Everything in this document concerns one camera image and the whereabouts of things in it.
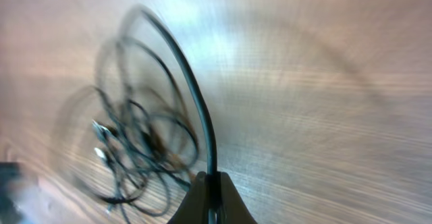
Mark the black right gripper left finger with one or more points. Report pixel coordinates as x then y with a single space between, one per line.
194 208

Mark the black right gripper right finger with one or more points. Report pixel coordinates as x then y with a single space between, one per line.
231 209

